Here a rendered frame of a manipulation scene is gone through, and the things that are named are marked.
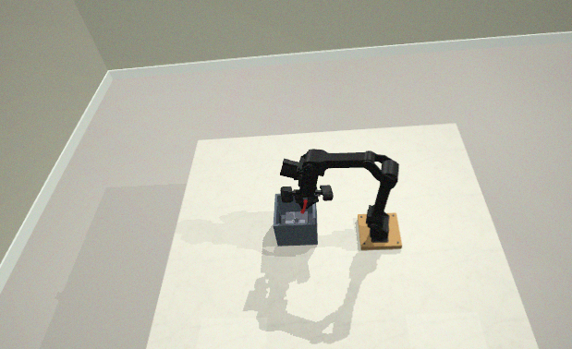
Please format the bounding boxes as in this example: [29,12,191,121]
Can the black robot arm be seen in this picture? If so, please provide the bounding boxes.
[280,149,399,243]

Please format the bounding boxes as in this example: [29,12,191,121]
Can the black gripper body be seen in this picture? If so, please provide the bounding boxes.
[280,181,334,203]

